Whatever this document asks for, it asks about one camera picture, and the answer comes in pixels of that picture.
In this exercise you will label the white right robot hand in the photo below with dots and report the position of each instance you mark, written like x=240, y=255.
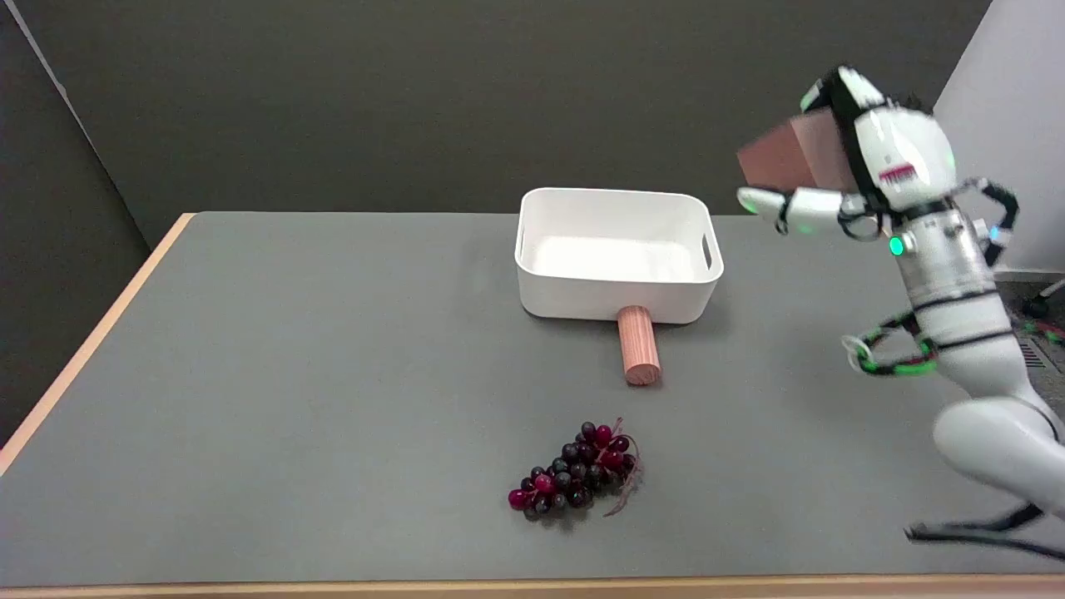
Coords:
x=899, y=150

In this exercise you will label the wooden cube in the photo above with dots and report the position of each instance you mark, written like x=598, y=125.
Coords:
x=795, y=154

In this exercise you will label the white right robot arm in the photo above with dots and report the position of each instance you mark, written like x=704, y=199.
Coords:
x=965, y=333

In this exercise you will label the white plastic box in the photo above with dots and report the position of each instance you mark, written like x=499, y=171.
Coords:
x=617, y=254

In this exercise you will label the wooden cylinder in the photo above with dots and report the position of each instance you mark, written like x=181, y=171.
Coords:
x=638, y=345

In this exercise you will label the dark red grape bunch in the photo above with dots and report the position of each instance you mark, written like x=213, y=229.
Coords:
x=576, y=472

